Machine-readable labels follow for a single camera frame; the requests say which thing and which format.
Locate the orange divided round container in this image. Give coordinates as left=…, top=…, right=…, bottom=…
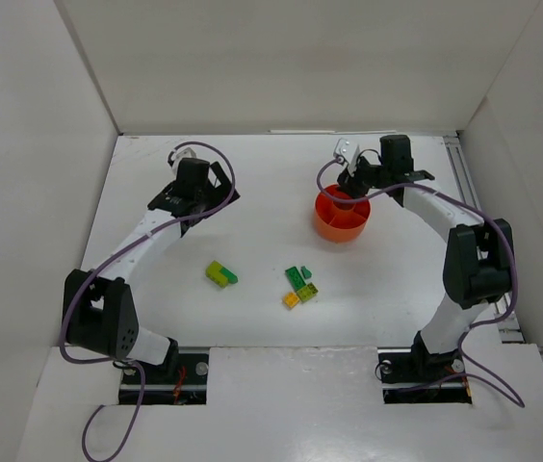
left=313, top=192, right=371, bottom=244

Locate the green lego brick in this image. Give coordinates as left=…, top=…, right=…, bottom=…
left=285, top=267, right=305, bottom=292

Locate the yellow square lego brick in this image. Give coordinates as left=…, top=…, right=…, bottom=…
left=282, top=292, right=300, bottom=310

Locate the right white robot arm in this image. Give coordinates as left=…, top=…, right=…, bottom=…
left=338, top=135, right=512, bottom=384

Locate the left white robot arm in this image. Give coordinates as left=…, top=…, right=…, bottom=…
left=62, top=157, right=239, bottom=377

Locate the lime green lego stack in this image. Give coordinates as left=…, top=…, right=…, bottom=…
left=205, top=261, right=229, bottom=288

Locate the small dark green lego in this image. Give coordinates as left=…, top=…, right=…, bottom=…
left=300, top=266, right=312, bottom=280

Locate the lime square lego brick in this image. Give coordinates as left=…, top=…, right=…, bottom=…
left=297, top=283, right=319, bottom=303

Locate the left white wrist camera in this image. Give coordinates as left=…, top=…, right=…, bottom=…
left=168, top=147, right=197, bottom=175

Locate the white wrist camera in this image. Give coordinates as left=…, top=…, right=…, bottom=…
left=168, top=147, right=197, bottom=175
left=333, top=138, right=361, bottom=176

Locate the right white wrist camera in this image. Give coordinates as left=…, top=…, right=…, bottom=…
left=333, top=138, right=361, bottom=176

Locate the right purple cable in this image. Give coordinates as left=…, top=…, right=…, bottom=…
left=317, top=159, right=526, bottom=408

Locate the purple cable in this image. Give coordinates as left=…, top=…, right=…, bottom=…
left=317, top=159, right=526, bottom=408
left=59, top=141, right=237, bottom=461

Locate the aluminium rail right side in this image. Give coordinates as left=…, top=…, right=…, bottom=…
left=443, top=135, right=526, bottom=344

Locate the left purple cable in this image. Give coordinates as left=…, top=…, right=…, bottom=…
left=59, top=141, right=237, bottom=461

